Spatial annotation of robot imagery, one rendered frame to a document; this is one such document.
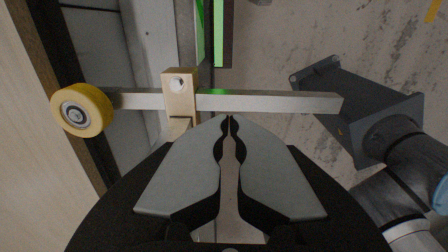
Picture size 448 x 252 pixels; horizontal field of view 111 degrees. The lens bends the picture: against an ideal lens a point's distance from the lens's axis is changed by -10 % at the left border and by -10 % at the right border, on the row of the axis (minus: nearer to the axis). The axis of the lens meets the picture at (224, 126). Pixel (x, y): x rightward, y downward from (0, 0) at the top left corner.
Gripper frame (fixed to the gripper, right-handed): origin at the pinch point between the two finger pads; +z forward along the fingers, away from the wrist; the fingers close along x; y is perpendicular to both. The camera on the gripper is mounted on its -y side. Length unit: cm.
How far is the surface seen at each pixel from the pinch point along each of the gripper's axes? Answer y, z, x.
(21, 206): 31, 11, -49
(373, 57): 7, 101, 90
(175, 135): 7.8, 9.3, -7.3
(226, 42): -2.7, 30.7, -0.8
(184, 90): 3.1, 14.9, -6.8
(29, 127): 8.2, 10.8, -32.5
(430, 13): -19, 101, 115
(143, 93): 4.0, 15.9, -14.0
